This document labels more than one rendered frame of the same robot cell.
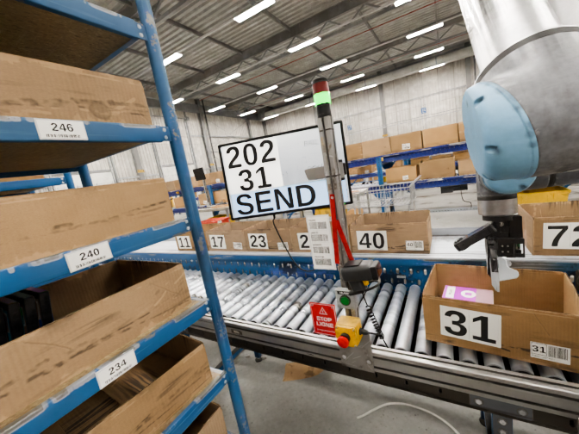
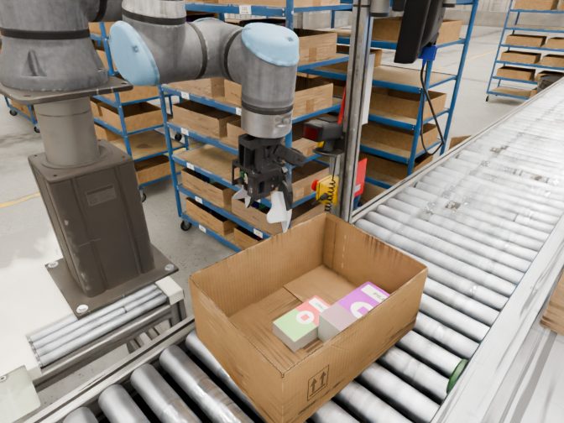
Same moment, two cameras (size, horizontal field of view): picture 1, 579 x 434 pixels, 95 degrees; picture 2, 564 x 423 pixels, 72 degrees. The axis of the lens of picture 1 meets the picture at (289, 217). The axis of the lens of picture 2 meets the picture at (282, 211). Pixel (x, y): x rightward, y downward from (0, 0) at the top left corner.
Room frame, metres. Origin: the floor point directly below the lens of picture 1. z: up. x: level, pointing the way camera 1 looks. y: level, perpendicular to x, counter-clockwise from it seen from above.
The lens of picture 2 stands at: (0.90, -1.24, 1.41)
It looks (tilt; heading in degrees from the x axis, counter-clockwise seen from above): 31 degrees down; 102
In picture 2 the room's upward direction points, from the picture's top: straight up
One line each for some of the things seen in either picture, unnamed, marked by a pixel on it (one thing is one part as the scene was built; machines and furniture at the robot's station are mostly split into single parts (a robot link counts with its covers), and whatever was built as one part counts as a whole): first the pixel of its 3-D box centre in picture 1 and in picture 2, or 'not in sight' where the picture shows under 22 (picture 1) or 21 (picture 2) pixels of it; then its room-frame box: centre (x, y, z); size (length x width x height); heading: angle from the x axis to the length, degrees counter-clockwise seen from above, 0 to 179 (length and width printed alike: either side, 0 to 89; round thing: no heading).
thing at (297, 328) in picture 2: not in sight; (305, 322); (0.83, -0.64, 0.77); 0.13 x 0.07 x 0.04; 52
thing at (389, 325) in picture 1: (393, 313); (405, 277); (1.06, -0.37, 0.72); 0.52 x 0.05 x 0.05; 148
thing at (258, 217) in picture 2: not in sight; (277, 206); (0.51, 0.49, 0.39); 0.40 x 0.30 x 0.10; 149
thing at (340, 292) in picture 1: (346, 298); (338, 160); (0.84, -0.14, 0.95); 0.07 x 0.03 x 0.07; 58
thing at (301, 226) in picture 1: (327, 233); not in sight; (1.69, -0.23, 0.96); 0.39 x 0.29 x 0.17; 58
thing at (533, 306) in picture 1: (494, 306); (309, 303); (0.83, -0.64, 0.83); 0.39 x 0.29 x 0.17; 52
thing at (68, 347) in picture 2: not in sight; (108, 326); (0.39, -0.71, 0.74); 0.28 x 0.02 x 0.02; 55
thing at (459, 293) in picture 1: (467, 301); (362, 322); (0.95, -0.63, 0.79); 0.16 x 0.11 x 0.07; 52
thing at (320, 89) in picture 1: (321, 94); not in sight; (0.88, -0.16, 1.62); 0.05 x 0.05 x 0.06
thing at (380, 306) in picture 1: (377, 311); (416, 266); (1.10, -0.32, 0.72); 0.52 x 0.05 x 0.05; 148
